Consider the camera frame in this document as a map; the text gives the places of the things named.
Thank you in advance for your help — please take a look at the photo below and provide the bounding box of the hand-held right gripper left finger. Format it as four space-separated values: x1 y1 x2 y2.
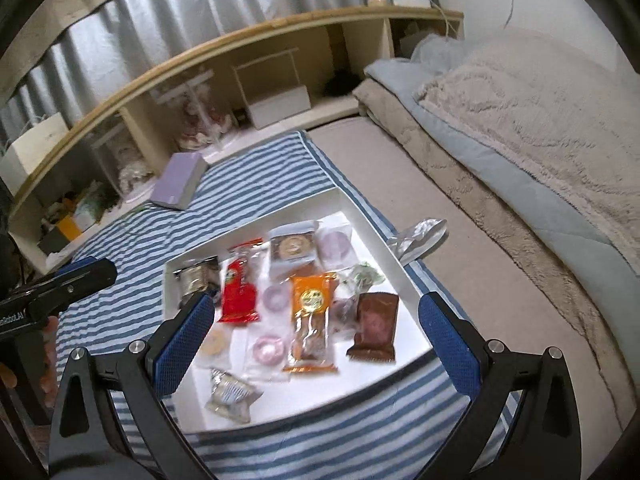
47 292 216 480

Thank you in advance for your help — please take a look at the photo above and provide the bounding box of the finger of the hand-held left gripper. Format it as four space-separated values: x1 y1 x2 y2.
10 256 118 318

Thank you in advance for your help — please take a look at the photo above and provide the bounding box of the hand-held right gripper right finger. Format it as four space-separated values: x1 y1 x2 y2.
419 291 586 480

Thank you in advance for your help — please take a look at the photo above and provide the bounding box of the yellow donut clear packet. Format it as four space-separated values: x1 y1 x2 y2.
197 322 238 368

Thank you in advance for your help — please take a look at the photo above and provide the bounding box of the dark brown snack packet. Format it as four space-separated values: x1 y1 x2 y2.
172 256 221 306

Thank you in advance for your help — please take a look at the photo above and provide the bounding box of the silver foil snack packet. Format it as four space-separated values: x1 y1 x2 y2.
204 367 263 425

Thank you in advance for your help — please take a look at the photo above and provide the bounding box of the red snack packet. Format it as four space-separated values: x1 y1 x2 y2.
217 238 264 326

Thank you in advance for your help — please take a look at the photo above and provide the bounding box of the brown chocolate packet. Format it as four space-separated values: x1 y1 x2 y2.
346 291 400 363

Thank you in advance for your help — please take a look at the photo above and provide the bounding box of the pink donut clear packet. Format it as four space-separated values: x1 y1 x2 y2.
245 327 291 381

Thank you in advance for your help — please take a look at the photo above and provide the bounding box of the purple donut clear packet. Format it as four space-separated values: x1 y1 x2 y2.
317 222 357 273
257 277 296 318

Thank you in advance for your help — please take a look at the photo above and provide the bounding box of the green round candy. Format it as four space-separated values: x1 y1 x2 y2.
345 262 386 293

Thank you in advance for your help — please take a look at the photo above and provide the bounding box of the orange snack packet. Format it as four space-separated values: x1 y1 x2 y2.
282 272 338 373

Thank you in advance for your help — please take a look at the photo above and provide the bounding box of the white cardboard tray box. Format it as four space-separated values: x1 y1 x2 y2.
164 188 435 433

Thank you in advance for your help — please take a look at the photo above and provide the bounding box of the clear brown pastry packet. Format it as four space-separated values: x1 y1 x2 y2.
267 221 321 278

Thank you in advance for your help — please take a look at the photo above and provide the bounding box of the person's left hand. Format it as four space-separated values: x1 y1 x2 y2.
0 312 63 411

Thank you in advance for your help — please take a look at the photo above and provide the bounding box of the dark green box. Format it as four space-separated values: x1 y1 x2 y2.
37 227 68 256

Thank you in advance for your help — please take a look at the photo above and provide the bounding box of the orange box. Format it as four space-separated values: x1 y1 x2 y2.
55 215 83 241

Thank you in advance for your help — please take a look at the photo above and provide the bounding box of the crumpled clear wrapper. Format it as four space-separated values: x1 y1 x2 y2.
386 217 447 263

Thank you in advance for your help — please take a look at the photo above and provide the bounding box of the white doll in clear case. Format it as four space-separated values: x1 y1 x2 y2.
92 120 156 196

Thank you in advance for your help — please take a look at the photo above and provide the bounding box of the purple box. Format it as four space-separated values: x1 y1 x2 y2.
150 152 208 211

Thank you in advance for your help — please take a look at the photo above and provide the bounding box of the blue white striped blanket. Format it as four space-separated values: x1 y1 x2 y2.
52 130 516 480

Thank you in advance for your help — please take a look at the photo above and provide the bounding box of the beige blanket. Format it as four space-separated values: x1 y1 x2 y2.
352 77 631 396

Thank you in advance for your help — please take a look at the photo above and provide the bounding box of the red doll in clear case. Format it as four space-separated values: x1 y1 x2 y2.
150 72 236 151

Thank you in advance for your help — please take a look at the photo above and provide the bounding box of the cream fluffy blanket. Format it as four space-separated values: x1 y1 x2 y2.
417 27 640 261

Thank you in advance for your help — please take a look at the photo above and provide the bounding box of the small white box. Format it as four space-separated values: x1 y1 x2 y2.
247 85 313 128

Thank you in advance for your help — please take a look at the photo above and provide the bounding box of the blue grey blanket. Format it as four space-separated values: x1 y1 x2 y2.
365 35 640 311

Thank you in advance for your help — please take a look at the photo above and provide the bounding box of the silver curtain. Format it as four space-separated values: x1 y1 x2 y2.
0 0 416 136

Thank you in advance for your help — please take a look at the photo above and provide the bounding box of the wooden shelf unit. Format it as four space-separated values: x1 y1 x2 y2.
0 6 465 271

